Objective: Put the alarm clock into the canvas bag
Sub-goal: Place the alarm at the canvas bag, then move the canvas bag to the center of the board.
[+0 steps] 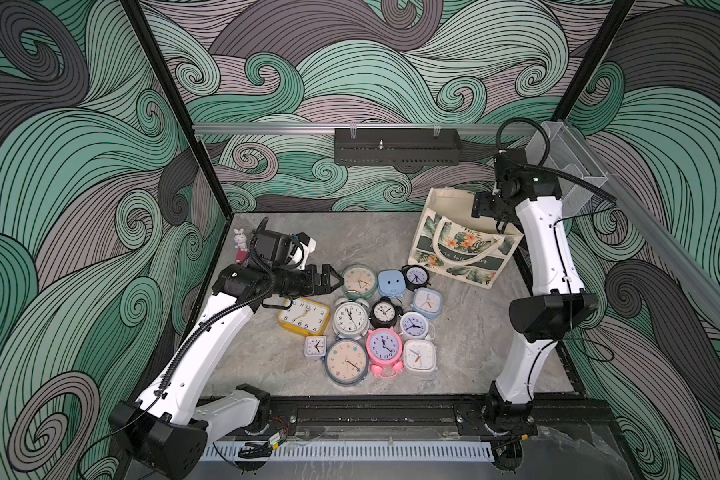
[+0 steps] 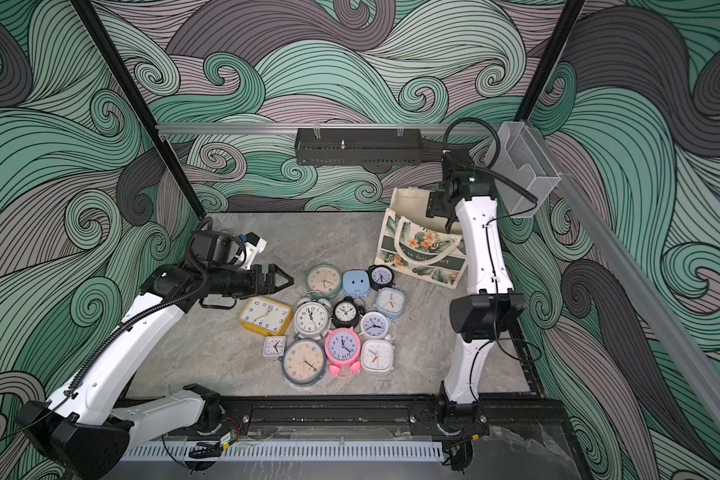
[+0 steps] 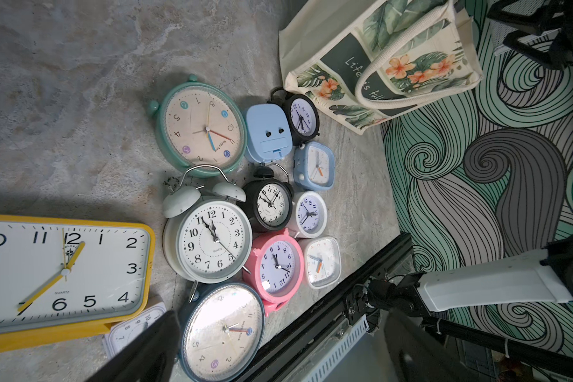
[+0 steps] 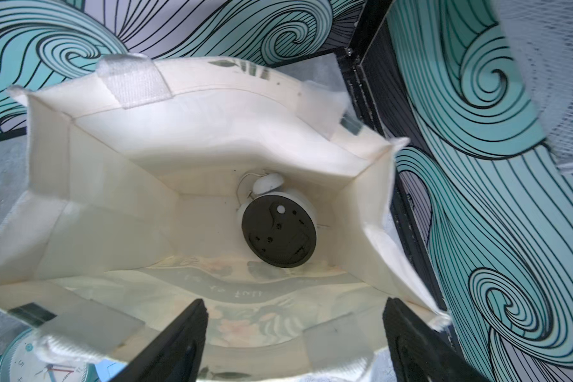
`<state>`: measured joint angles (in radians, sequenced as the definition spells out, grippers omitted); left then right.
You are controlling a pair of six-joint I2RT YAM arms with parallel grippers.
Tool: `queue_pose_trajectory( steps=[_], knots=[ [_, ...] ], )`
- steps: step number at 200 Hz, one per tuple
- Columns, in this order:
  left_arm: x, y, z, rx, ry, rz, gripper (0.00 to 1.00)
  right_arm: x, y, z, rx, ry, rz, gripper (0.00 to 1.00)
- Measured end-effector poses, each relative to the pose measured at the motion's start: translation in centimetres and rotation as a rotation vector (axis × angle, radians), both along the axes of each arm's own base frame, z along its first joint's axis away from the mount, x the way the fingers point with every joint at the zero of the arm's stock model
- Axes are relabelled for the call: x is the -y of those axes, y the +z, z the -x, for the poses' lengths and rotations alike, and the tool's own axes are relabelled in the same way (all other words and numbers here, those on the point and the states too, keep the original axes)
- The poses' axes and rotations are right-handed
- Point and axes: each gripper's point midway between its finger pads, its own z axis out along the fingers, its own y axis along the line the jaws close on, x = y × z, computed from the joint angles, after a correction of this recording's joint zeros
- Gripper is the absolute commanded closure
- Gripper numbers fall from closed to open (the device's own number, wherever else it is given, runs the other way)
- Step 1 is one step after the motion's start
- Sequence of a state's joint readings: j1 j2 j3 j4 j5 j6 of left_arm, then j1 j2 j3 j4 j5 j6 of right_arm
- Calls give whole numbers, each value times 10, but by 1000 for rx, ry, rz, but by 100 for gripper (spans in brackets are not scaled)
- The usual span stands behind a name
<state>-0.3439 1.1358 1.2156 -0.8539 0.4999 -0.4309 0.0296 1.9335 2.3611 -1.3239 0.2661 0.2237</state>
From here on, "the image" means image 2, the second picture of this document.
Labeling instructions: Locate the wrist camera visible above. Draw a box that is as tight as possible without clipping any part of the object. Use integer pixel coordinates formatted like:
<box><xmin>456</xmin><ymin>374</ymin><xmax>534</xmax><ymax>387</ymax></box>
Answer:
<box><xmin>441</xmin><ymin>150</ymin><xmax>493</xmax><ymax>202</ymax></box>
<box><xmin>191</xmin><ymin>230</ymin><xmax>267</xmax><ymax>270</ymax></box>

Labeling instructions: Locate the light blue square clock back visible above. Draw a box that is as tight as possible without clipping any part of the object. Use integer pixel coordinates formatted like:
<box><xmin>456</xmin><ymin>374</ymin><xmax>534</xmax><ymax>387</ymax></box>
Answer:
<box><xmin>342</xmin><ymin>269</ymin><xmax>371</xmax><ymax>298</ymax></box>

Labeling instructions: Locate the silver twin-bell alarm clock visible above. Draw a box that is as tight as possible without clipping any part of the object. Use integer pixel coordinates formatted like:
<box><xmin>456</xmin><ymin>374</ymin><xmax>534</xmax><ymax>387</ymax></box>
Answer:
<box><xmin>293</xmin><ymin>298</ymin><xmax>332</xmax><ymax>340</ymax></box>

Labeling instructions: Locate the large round blue-rim clock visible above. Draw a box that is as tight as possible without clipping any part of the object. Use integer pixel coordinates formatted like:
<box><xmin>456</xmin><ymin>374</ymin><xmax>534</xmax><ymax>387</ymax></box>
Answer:
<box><xmin>281</xmin><ymin>339</ymin><xmax>327</xmax><ymax>387</ymax></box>

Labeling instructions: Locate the pink twin-bell alarm clock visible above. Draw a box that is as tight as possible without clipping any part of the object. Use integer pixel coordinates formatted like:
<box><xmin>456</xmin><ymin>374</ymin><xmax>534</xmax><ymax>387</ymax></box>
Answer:
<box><xmin>324</xmin><ymin>328</ymin><xmax>362</xmax><ymax>379</ymax></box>

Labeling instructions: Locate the white slotted cable duct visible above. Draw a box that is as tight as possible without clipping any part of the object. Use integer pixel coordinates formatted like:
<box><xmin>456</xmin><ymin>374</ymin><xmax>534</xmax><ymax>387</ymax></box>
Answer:
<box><xmin>122</xmin><ymin>440</ymin><xmax>444</xmax><ymax>463</ymax></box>

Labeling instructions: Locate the green round alarm clock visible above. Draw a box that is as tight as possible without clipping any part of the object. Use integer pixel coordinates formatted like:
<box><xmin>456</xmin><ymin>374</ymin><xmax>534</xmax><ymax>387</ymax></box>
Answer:
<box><xmin>306</xmin><ymin>263</ymin><xmax>342</xmax><ymax>300</ymax></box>

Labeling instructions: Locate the light blue square alarm clock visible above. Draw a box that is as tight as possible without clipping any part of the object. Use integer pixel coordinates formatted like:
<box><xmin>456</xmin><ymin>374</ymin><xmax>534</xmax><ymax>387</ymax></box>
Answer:
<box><xmin>374</xmin><ymin>287</ymin><xmax>407</xmax><ymax>320</ymax></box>

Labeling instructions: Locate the yellow rectangular alarm clock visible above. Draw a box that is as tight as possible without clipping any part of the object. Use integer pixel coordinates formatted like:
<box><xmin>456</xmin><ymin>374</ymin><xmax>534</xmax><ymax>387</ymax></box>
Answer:
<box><xmin>238</xmin><ymin>296</ymin><xmax>293</xmax><ymax>336</ymax></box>

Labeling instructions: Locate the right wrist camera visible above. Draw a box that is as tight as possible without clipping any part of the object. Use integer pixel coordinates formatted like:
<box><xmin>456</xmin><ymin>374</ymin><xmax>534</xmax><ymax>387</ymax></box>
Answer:
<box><xmin>441</xmin><ymin>150</ymin><xmax>493</xmax><ymax>202</ymax></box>

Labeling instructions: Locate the small white square alarm clock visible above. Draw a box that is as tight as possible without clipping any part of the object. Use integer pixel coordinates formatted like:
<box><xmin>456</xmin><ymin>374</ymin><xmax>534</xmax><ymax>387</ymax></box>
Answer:
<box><xmin>262</xmin><ymin>335</ymin><xmax>287</xmax><ymax>360</ymax></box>

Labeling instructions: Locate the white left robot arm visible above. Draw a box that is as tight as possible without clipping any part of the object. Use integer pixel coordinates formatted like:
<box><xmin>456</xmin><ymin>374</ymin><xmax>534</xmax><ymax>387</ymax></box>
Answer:
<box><xmin>16</xmin><ymin>264</ymin><xmax>294</xmax><ymax>479</ymax></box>

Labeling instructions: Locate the floral canvas tote bag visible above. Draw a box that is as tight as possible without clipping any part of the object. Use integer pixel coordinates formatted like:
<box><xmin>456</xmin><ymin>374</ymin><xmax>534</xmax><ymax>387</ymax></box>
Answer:
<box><xmin>374</xmin><ymin>188</ymin><xmax>467</xmax><ymax>290</ymax></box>

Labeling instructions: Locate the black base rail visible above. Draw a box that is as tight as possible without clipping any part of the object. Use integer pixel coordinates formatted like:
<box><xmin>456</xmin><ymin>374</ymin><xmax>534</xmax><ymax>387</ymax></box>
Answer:
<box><xmin>220</xmin><ymin>394</ymin><xmax>573</xmax><ymax>440</ymax></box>

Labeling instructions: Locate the white purple-face alarm clock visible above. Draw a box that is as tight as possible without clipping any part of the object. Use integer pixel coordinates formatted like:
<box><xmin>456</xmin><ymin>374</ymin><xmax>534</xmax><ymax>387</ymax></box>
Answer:
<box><xmin>359</xmin><ymin>311</ymin><xmax>397</xmax><ymax>342</ymax></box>

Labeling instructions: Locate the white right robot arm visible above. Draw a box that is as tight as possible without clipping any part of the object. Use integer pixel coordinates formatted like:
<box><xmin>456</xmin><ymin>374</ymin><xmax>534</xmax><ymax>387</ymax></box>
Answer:
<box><xmin>377</xmin><ymin>188</ymin><xmax>522</xmax><ymax>416</ymax></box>

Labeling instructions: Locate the black twin-bell alarm clock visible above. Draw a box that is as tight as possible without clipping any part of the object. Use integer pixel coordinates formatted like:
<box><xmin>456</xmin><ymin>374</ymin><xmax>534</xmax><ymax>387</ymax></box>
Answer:
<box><xmin>331</xmin><ymin>296</ymin><xmax>366</xmax><ymax>329</ymax></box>

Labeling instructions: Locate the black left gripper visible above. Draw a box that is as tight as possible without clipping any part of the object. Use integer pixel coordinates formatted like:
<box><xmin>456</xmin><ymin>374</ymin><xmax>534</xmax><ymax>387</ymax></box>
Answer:
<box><xmin>207</xmin><ymin>265</ymin><xmax>293</xmax><ymax>298</ymax></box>

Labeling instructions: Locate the clear acrylic wall holder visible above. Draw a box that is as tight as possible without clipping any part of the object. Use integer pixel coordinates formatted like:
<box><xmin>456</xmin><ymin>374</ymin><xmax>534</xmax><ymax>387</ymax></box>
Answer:
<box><xmin>490</xmin><ymin>122</ymin><xmax>560</xmax><ymax>218</ymax></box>

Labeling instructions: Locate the small black alarm clock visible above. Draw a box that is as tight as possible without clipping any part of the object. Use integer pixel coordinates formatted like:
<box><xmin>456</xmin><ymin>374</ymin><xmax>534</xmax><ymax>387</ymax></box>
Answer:
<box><xmin>367</xmin><ymin>265</ymin><xmax>394</xmax><ymax>291</ymax></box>

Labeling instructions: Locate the black perforated wall tray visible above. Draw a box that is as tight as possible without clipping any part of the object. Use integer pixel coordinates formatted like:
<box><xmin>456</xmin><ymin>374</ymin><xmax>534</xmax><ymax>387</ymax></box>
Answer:
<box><xmin>294</xmin><ymin>128</ymin><xmax>424</xmax><ymax>167</ymax></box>

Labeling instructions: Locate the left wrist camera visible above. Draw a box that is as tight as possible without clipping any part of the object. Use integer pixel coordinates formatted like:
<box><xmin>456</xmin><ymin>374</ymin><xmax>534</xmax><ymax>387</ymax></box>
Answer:
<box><xmin>191</xmin><ymin>230</ymin><xmax>267</xmax><ymax>270</ymax></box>

